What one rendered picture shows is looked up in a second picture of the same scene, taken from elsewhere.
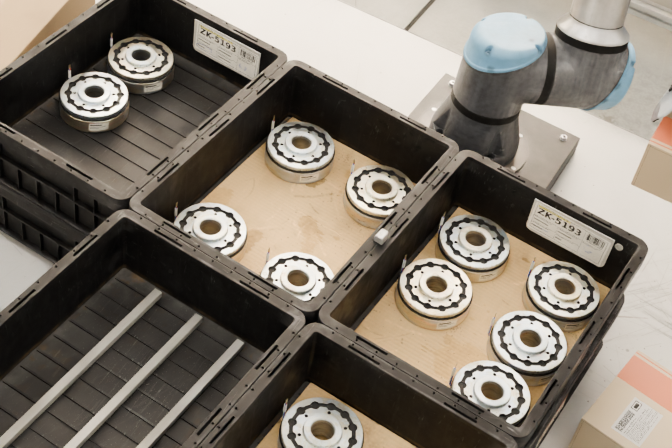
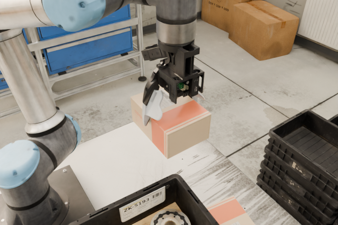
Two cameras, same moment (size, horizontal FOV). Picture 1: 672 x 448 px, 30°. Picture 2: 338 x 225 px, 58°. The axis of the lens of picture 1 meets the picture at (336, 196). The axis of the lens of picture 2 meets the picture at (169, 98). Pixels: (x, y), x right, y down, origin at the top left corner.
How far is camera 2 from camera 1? 1.12 m
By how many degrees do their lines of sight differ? 42
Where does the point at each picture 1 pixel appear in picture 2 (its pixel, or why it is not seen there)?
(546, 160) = (71, 185)
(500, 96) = (38, 185)
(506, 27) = (9, 155)
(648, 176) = (173, 148)
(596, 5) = (41, 109)
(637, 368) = not seen: hidden behind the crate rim
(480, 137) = (44, 209)
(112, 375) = not seen: outside the picture
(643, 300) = not seen: hidden behind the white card
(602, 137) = (71, 156)
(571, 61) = (52, 140)
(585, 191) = (93, 179)
